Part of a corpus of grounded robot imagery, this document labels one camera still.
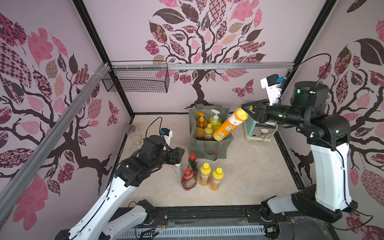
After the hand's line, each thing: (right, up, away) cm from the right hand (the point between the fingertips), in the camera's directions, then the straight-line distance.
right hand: (247, 103), depth 53 cm
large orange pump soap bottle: (-15, -7, +38) cm, 41 cm away
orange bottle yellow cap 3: (-9, -31, +14) cm, 36 cm away
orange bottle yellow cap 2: (-14, -31, +17) cm, 38 cm away
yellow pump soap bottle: (-8, -5, +34) cm, 35 cm away
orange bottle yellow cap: (-11, -12, +31) cm, 35 cm away
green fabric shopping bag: (-11, -21, +24) cm, 34 cm away
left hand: (-27, -21, +15) cm, 37 cm away
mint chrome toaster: (+25, -12, +42) cm, 50 cm away
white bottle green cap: (-29, -32, +27) cm, 51 cm away
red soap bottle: (-22, -36, +21) cm, 47 cm away
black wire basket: (-57, +24, +42) cm, 75 cm away
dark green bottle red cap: (-20, -28, +25) cm, 42 cm away
